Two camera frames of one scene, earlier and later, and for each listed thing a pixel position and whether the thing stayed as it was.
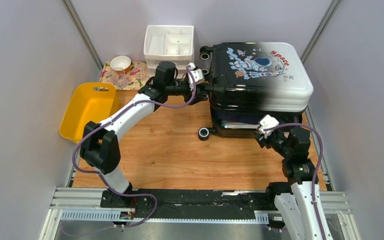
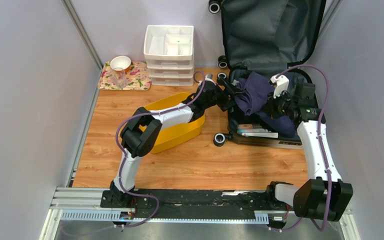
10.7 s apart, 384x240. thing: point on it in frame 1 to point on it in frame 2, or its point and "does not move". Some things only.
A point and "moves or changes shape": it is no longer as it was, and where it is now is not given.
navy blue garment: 242,117 to 251,98
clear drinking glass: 120,77 does not move
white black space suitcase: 248,81 moves or changes shape
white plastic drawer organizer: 174,44 does not move
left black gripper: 198,96 to 226,103
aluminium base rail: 84,206 does not move
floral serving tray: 138,74 does not move
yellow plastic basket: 87,102 to 171,136
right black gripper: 261,140 to 270,106
